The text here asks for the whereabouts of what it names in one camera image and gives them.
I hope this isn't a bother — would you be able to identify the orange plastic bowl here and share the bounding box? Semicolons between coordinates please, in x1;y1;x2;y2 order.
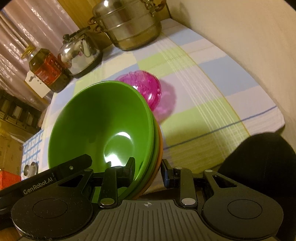
131;121;163;199

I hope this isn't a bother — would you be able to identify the small green plastic bowl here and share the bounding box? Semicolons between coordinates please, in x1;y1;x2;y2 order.
126;117;159;199

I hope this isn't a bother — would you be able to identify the large green plastic bowl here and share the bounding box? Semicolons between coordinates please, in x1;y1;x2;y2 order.
48;81;154;199

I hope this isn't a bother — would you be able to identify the small pink glass bowl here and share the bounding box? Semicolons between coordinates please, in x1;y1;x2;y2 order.
115;70;162;111

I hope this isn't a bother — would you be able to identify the blue white checkered cloth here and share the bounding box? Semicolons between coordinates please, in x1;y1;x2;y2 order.
21;130;44;180

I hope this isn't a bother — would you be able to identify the pastel checkered tablecloth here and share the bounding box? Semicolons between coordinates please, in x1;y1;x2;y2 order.
38;19;285;170

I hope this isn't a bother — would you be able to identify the dark storage shelf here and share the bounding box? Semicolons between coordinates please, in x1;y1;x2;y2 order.
0;90;42;135

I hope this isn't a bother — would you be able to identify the white wooden chair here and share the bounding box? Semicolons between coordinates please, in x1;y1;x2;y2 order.
25;71;53;100

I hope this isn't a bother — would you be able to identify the stainless steel kettle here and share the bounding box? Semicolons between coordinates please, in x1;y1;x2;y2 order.
58;26;103;78

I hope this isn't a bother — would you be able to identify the dark oil bottle red label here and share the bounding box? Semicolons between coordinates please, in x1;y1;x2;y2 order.
21;45;72;93

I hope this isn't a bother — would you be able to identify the stainless steel steamer pot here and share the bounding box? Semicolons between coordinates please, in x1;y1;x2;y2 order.
88;1;166;51

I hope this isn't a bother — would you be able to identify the pinkish window curtain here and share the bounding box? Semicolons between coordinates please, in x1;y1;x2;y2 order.
1;1;78;110

